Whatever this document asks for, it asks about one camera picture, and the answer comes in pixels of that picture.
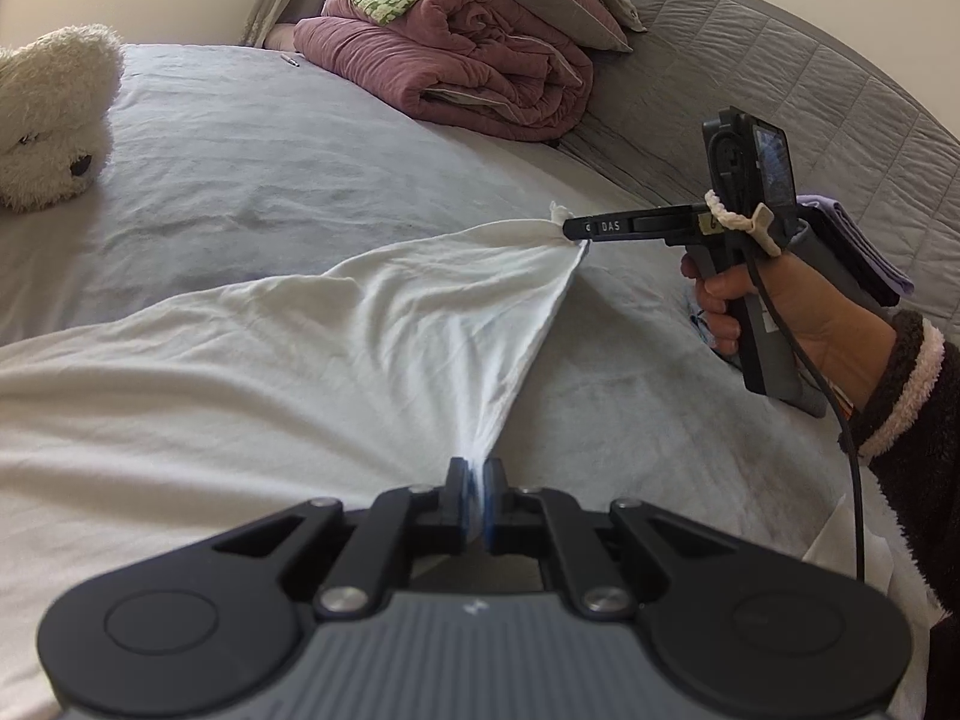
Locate grey bed sheet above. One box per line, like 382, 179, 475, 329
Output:
0, 40, 925, 720

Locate stack of folded clothes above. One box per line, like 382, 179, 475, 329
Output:
797, 195, 914, 307

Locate person right hand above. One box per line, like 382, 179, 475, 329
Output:
680, 254, 896, 411

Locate maroon folded quilt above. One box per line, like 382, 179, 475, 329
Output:
293, 0, 594, 142

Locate black cable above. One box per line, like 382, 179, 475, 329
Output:
745, 185, 869, 587

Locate white plush dog toy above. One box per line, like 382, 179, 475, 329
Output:
0, 25, 124, 213

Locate white cotton pants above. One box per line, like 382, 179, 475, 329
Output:
2, 220, 584, 718

